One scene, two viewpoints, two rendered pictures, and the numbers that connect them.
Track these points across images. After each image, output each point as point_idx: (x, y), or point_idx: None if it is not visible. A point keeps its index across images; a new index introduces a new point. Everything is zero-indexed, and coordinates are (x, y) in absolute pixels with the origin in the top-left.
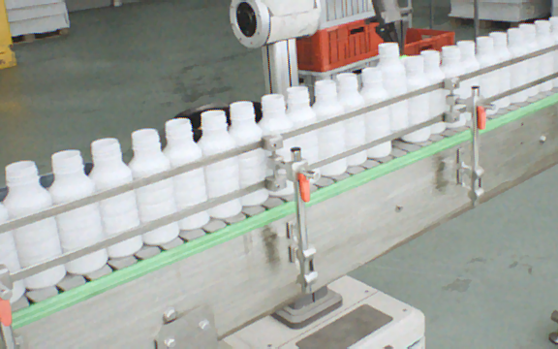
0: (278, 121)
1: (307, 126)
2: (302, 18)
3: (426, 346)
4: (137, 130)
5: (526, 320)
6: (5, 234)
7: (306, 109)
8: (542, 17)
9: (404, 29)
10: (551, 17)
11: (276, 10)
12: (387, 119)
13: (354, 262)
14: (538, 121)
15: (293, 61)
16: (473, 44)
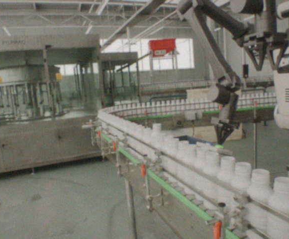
0: (130, 131)
1: (131, 136)
2: None
3: None
4: None
5: None
6: (111, 126)
7: (136, 132)
8: None
9: (219, 130)
10: (265, 170)
11: (279, 110)
12: (145, 150)
13: (137, 188)
14: (204, 228)
15: None
16: (179, 143)
